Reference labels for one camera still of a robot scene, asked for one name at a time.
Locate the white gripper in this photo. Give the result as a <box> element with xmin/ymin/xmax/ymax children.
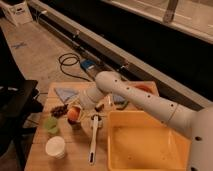
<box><xmin>68</xmin><ymin>102</ymin><xmax>89</xmax><ymax>122</ymax></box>

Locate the red orange apple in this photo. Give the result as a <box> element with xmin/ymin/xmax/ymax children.
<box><xmin>67</xmin><ymin>107</ymin><xmax>80</xmax><ymax>122</ymax></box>

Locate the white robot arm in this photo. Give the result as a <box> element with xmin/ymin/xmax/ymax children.
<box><xmin>75</xmin><ymin>71</ymin><xmax>213</xmax><ymax>171</ymax></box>

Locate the metal cup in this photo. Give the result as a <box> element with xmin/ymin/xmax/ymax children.
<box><xmin>69</xmin><ymin>121</ymin><xmax>82</xmax><ymax>130</ymax></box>

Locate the green plastic cup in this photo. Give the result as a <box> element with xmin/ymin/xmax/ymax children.
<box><xmin>44</xmin><ymin>117</ymin><xmax>59</xmax><ymax>134</ymax></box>

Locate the white paper cup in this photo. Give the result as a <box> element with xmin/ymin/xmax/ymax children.
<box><xmin>45</xmin><ymin>136</ymin><xmax>65</xmax><ymax>159</ymax></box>

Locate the blue cloth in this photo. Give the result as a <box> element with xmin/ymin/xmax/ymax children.
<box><xmin>54</xmin><ymin>87</ymin><xmax>78</xmax><ymax>103</ymax></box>

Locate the bunch of dark grapes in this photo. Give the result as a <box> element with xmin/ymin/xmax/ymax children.
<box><xmin>50</xmin><ymin>105</ymin><xmax>68</xmax><ymax>118</ymax></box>

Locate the silver fork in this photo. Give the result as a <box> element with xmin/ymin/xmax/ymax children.
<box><xmin>107</xmin><ymin>95</ymin><xmax>113</xmax><ymax>106</ymax></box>

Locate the blue sponge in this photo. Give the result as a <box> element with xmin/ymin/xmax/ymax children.
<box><xmin>113</xmin><ymin>94</ymin><xmax>125</xmax><ymax>103</ymax></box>

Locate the green chili pepper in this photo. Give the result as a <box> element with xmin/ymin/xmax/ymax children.
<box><xmin>116</xmin><ymin>101</ymin><xmax>129</xmax><ymax>110</ymax></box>

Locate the blue power device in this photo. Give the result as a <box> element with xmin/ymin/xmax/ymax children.
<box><xmin>80</xmin><ymin>59</ymin><xmax>104</xmax><ymax>79</ymax></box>

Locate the yellow plastic bin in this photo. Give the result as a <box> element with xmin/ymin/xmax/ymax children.
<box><xmin>107</xmin><ymin>111</ymin><xmax>190</xmax><ymax>171</ymax></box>

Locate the black chair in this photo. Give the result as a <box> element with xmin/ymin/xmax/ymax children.
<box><xmin>0</xmin><ymin>79</ymin><xmax>44</xmax><ymax>171</ymax></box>

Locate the red bowl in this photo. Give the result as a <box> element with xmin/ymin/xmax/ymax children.
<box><xmin>134</xmin><ymin>84</ymin><xmax>152</xmax><ymax>93</ymax></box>

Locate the white cardboard box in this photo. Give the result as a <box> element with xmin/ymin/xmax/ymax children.
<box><xmin>0</xmin><ymin>0</ymin><xmax>33</xmax><ymax>26</ymax></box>

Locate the white handled brush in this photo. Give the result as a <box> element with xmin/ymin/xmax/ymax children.
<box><xmin>89</xmin><ymin>115</ymin><xmax>102</xmax><ymax>165</ymax></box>

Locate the black cable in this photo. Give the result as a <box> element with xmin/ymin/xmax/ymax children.
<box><xmin>58</xmin><ymin>52</ymin><xmax>93</xmax><ymax>83</ymax></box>

